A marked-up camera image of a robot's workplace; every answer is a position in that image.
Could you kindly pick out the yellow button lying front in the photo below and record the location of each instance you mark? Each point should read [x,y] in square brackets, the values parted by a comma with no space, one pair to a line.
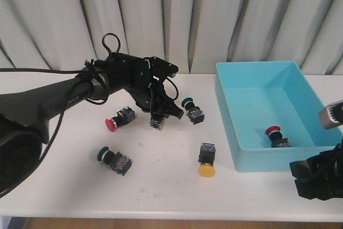
[206,159]

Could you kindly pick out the green button near box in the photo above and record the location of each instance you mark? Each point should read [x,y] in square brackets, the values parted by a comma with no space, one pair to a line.
[193,112]

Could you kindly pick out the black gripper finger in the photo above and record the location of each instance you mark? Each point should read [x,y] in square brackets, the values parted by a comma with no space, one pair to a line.
[156,111]
[175,111]

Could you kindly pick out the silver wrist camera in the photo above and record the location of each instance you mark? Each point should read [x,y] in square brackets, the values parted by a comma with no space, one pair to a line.
[331,115]

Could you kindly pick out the green button front left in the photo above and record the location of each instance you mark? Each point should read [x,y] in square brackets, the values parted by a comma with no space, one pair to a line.
[118,162]

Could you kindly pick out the light blue plastic box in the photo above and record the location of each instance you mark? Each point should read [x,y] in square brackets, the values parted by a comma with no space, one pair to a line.
[253,96]

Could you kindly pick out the red button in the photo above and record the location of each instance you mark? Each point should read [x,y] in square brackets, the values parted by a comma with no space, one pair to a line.
[123,117]
[275,136]

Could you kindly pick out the yellow button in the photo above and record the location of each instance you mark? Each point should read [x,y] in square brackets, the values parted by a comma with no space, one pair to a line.
[206,159]
[157,121]

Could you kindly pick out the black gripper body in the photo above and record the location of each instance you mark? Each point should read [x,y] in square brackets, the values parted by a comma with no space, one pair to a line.
[146,83]
[319,176]

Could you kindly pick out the grey pleated curtain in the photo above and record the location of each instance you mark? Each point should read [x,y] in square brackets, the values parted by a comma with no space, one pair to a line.
[193,34]

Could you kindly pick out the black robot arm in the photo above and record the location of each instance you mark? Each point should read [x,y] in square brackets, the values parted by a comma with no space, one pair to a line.
[25,116]

